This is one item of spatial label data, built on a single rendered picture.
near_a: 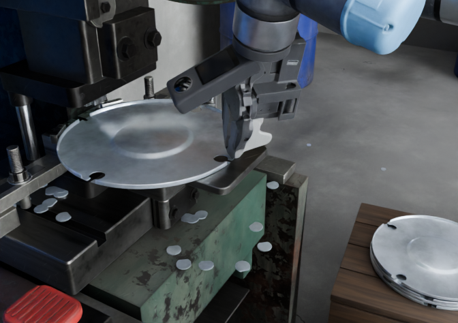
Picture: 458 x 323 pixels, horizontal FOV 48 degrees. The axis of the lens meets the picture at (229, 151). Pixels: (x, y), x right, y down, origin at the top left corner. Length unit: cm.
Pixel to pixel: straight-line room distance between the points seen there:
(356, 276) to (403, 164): 124
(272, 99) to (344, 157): 176
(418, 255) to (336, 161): 115
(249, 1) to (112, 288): 43
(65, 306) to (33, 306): 3
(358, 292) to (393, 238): 19
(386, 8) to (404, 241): 89
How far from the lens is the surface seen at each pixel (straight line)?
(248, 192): 93
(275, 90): 65
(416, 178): 232
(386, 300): 119
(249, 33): 59
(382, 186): 222
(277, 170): 100
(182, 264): 78
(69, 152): 81
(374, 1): 49
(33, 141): 89
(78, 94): 76
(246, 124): 65
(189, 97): 62
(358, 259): 127
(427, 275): 123
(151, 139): 81
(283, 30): 58
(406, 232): 134
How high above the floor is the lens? 116
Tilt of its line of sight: 29 degrees down
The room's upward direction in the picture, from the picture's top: straight up
